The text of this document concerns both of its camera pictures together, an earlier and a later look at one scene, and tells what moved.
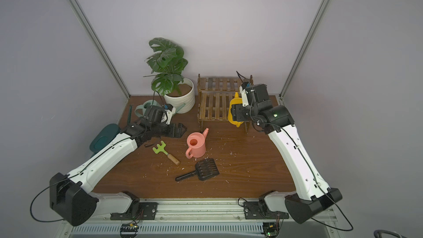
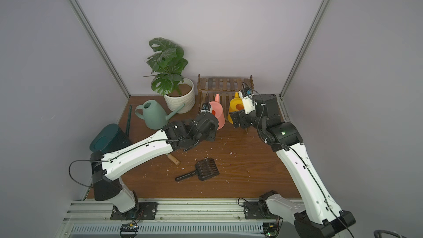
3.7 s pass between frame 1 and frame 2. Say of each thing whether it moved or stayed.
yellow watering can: stayed
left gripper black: moved
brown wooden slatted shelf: stayed
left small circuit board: stayed
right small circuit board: stayed
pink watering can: moved
